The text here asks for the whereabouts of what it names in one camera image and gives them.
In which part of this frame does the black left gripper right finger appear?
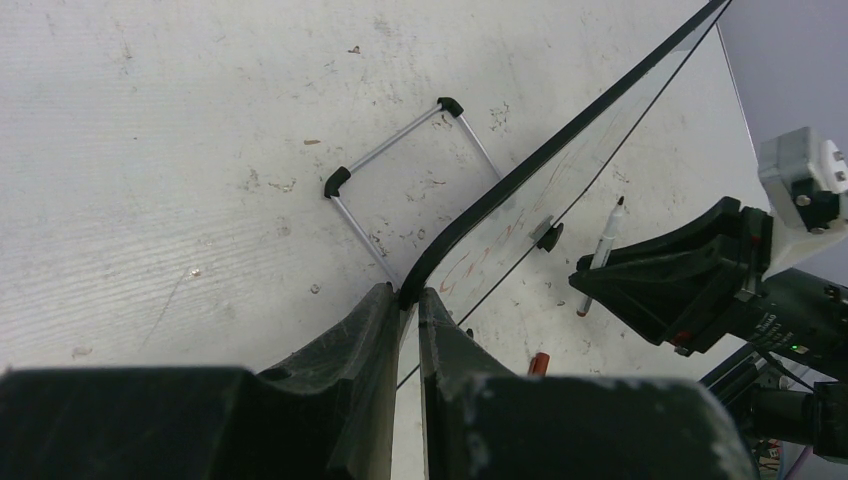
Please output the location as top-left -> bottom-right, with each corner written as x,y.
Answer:
418,288 -> 756,479

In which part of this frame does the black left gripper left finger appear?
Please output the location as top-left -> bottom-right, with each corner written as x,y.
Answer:
1,284 -> 402,479

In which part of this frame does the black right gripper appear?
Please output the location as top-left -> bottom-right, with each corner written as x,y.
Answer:
568,197 -> 847,381

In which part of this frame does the red marker cap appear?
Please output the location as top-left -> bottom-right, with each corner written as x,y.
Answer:
528,352 -> 550,376

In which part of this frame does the white marker pen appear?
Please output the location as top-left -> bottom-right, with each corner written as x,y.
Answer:
576,195 -> 626,319

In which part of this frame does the black framed whiteboard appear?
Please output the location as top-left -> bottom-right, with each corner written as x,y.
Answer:
396,0 -> 733,392

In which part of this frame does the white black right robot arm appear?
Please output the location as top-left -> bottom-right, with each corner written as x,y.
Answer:
569,197 -> 847,463

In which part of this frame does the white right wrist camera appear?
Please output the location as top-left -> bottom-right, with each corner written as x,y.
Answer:
757,127 -> 847,279

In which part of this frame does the metal wire whiteboard stand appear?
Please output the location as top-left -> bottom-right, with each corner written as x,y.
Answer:
323,97 -> 505,288

